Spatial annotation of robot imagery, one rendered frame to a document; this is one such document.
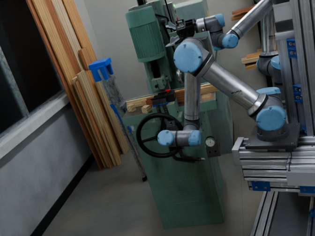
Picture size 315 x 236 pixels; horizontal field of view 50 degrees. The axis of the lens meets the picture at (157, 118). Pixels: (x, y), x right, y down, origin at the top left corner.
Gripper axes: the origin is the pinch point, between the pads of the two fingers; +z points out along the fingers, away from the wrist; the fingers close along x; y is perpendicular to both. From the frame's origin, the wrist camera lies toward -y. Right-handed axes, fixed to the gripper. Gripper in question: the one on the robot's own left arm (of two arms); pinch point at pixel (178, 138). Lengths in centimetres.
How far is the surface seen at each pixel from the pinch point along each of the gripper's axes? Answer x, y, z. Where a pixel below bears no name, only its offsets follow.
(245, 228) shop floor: 24, 62, 54
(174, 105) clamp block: -0.4, -19.7, 5.2
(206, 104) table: 16.6, -18.9, 16.4
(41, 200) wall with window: -140, 24, 73
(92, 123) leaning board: -108, -42, 125
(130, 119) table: -31.9, -18.7, 16.5
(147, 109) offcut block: -19.5, -22.4, 14.9
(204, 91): 16.1, -29.6, 28.1
